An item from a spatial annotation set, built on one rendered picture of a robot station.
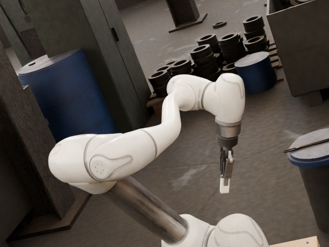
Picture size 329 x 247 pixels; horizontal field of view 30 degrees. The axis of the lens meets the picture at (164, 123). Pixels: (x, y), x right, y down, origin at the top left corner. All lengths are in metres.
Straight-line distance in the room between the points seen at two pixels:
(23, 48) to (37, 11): 4.60
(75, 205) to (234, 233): 2.49
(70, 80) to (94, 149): 3.16
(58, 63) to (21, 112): 0.79
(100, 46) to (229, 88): 2.99
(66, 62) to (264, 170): 1.81
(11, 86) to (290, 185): 1.86
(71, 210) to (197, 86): 2.37
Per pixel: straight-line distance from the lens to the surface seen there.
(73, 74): 4.80
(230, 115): 2.06
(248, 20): 5.79
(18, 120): 4.04
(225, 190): 2.25
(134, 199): 1.88
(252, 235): 2.01
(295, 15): 4.31
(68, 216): 4.24
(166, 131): 1.77
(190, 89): 2.08
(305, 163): 2.85
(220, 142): 2.13
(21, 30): 9.52
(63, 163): 1.74
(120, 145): 1.62
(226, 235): 2.00
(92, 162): 1.61
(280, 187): 3.59
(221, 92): 2.04
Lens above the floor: 1.69
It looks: 19 degrees down
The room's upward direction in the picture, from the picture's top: 22 degrees counter-clockwise
